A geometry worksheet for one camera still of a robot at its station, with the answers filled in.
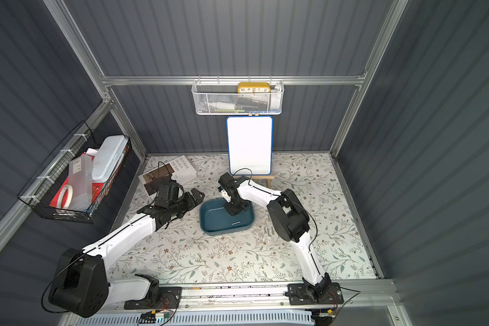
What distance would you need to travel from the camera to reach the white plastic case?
707mm

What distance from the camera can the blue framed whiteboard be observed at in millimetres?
902

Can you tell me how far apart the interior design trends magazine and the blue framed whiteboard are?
28 centimetres

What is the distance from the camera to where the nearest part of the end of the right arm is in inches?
28.5

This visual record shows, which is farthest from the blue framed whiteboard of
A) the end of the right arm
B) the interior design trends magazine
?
the interior design trends magazine

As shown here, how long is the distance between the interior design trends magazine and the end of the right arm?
0.29 metres
